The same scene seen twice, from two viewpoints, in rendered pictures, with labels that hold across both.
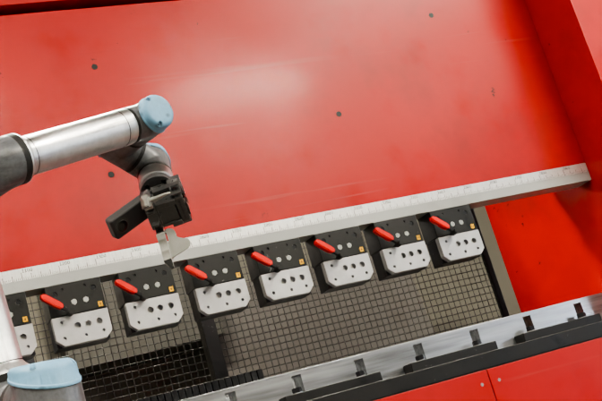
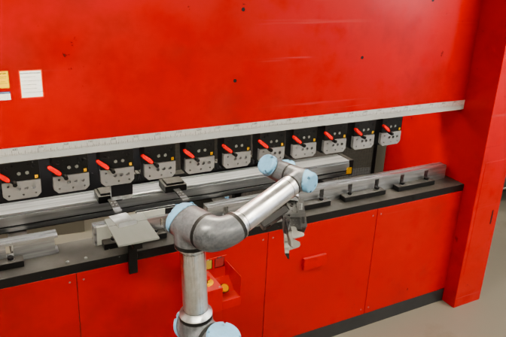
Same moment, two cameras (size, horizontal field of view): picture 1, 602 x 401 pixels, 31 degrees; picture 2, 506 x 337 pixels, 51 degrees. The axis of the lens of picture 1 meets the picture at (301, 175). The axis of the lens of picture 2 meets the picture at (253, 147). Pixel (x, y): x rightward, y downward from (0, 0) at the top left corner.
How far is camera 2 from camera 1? 158 cm
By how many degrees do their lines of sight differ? 34
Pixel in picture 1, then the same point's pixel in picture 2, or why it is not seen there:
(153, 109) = (309, 184)
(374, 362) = (328, 191)
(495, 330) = (386, 180)
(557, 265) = (420, 126)
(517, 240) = not seen: hidden behind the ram
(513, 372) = (388, 211)
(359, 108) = (373, 55)
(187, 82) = (291, 27)
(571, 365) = (413, 209)
